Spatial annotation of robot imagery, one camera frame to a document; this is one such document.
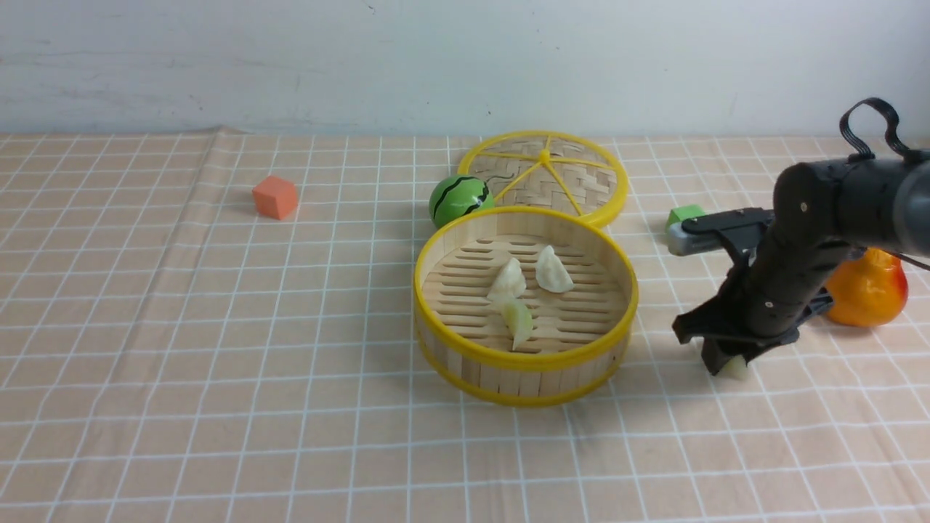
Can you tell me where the green foam cube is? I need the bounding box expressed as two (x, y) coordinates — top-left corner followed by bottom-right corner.
(664, 204), (706, 232)

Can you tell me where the black looped cable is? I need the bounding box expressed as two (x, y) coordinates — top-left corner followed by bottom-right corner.
(838, 97), (930, 164)

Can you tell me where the orange yellow toy pear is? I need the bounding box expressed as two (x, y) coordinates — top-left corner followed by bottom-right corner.
(826, 248), (909, 328)

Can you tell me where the pale green dumpling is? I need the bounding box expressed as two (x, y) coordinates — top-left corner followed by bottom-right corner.
(717, 355), (750, 381)
(499, 298), (534, 352)

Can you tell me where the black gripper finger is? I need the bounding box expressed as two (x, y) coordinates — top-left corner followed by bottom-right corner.
(701, 338), (741, 376)

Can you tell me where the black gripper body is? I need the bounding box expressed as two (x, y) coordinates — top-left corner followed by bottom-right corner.
(672, 243), (836, 360)

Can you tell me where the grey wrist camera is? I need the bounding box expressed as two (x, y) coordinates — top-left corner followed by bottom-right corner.
(667, 208), (775, 256)

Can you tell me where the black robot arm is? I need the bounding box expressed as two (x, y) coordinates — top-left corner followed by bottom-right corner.
(668, 159), (929, 375)

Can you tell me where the orange foam cube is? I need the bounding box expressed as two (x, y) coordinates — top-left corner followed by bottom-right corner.
(251, 175), (299, 221)

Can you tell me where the woven bamboo steamer lid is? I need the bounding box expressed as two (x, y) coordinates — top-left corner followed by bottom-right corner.
(456, 130), (630, 228)

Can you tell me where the green watermelon toy ball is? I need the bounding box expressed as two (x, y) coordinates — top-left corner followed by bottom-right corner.
(428, 175), (497, 229)

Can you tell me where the beige checkered tablecloth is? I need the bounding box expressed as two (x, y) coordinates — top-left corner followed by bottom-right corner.
(1, 129), (928, 522)

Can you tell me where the bamboo steamer tray yellow rim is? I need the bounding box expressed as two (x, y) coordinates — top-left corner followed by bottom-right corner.
(412, 206), (640, 407)

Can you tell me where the white dumpling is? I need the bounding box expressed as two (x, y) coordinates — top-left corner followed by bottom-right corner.
(486, 258), (526, 302)
(535, 245), (575, 293)

